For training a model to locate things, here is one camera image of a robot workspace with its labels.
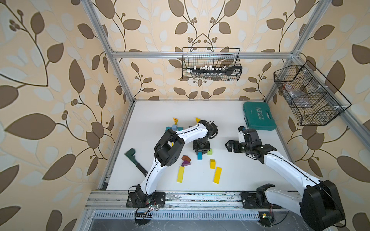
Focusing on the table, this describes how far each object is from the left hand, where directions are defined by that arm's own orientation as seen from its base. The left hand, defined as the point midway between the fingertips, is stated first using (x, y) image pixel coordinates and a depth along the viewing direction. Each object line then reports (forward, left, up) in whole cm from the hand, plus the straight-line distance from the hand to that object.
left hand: (204, 154), depth 89 cm
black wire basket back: (+52, -7, +32) cm, 61 cm away
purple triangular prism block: (-5, +11, -1) cm, 13 cm away
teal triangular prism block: (+20, +25, -1) cm, 32 cm away
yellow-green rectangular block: (-13, +14, -2) cm, 19 cm away
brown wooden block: (-2, +11, -1) cm, 11 cm away
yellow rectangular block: (-12, -7, -1) cm, 14 cm away
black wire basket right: (+15, -54, +34) cm, 66 cm away
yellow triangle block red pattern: (+27, +20, 0) cm, 33 cm away
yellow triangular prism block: (+30, +3, -3) cm, 30 cm away
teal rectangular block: (0, +2, -2) cm, 3 cm away
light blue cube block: (+20, +20, 0) cm, 29 cm away
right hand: (+4, -17, +6) cm, 19 cm away
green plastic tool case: (+29, -42, +4) cm, 51 cm away
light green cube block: (+2, -4, -1) cm, 5 cm away
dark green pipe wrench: (0, +46, -1) cm, 46 cm away
